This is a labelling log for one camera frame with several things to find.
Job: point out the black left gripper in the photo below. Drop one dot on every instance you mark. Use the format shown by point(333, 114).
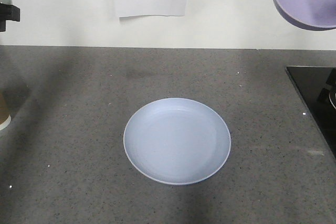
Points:
point(8, 12)

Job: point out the brown paper cup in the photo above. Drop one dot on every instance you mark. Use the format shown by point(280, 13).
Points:
point(4, 113)

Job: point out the light blue plate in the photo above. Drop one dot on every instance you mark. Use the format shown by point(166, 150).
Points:
point(177, 141)

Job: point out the black glass cooktop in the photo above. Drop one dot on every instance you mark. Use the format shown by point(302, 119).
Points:
point(316, 87)

